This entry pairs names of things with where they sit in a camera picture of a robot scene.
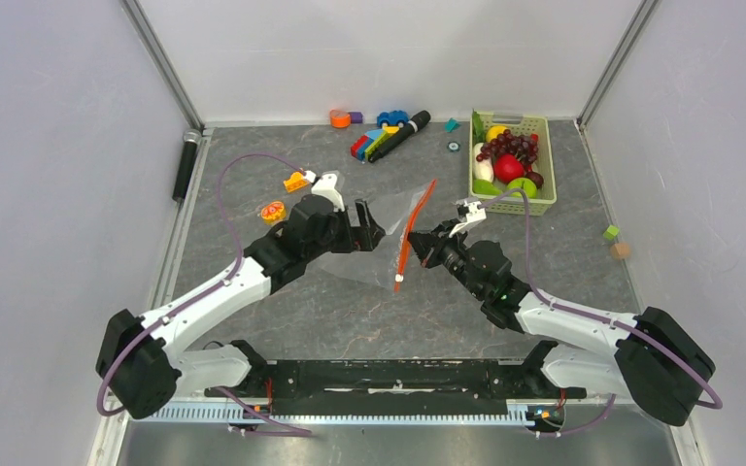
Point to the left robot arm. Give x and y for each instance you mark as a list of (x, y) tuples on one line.
[(145, 360)]

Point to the green leaf vegetable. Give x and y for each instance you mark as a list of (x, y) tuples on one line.
[(478, 131)]

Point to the black microphone at wall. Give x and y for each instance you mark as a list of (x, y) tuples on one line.
[(191, 141)]

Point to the clear zip bag orange zipper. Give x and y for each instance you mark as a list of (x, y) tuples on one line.
[(385, 265)]

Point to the dark brown fruit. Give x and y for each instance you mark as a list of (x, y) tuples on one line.
[(536, 178)]

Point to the green apple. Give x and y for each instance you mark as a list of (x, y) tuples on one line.
[(525, 185)]

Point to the light green fruit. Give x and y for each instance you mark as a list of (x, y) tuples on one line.
[(485, 188)]

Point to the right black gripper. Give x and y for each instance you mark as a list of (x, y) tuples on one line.
[(423, 242)]

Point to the purple block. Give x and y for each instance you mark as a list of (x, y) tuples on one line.
[(356, 117)]

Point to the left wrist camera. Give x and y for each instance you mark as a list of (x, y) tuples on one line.
[(328, 186)]

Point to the black microphone on table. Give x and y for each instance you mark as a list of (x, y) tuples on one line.
[(414, 125)]

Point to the wooden cube right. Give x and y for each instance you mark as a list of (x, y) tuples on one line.
[(620, 251)]

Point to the green cube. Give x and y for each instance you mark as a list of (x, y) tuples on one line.
[(611, 233)]

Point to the blue toy car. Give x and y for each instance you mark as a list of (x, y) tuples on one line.
[(395, 118)]

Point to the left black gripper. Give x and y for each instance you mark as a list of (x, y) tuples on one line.
[(362, 238)]

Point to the yellow lemon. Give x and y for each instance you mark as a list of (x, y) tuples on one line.
[(496, 131)]

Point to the teal block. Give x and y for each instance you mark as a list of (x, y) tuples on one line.
[(451, 125)]

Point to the green plastic basket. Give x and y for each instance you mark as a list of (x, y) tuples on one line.
[(525, 125)]

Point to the white radish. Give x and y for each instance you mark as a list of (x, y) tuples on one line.
[(481, 167)]

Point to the red apple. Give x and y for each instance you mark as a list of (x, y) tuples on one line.
[(508, 168)]

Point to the purple grape bunch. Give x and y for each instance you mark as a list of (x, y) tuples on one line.
[(523, 147)]

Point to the orange toy brick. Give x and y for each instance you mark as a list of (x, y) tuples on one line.
[(296, 181)]

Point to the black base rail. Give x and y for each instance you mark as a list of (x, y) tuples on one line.
[(397, 387)]

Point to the coloured block stack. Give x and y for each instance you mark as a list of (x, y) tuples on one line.
[(363, 147)]

